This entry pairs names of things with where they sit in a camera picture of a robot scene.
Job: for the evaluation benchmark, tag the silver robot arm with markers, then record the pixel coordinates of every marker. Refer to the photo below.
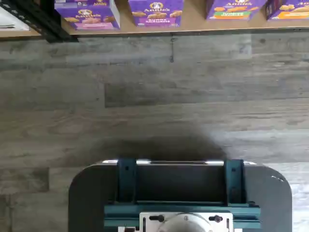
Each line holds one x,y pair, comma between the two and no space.
186,223

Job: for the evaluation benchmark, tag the brown wooden shelf board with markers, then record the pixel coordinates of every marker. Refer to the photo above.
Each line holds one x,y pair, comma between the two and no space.
193,28

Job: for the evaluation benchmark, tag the purple Bunny Grahams box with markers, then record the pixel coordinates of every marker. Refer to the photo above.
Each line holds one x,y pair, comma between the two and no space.
157,14

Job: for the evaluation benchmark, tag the purple box with pink patch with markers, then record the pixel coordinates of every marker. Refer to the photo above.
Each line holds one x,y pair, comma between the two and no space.
96,18

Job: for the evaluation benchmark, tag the purple box with green patch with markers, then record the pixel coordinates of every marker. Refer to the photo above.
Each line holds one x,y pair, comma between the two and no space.
231,9

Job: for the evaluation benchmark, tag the purple box with orange patch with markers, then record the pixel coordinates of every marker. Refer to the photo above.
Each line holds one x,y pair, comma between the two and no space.
289,10

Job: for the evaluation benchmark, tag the white metal mounting plate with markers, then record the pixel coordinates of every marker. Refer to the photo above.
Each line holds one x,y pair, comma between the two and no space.
147,226

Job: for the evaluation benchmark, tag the black bolt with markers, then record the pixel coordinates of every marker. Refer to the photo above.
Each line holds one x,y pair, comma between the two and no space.
215,218

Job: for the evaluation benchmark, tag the white flat object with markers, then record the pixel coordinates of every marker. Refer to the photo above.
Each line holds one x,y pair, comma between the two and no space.
10,20

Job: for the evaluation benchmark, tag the teal aluminium mounting frame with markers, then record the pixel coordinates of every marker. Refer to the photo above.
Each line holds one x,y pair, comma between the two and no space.
125,181

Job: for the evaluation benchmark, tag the dark grey robot base plate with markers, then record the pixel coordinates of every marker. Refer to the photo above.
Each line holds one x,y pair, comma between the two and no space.
89,193

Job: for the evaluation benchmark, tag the black metal rack frame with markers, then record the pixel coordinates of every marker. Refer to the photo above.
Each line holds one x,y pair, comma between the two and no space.
46,21

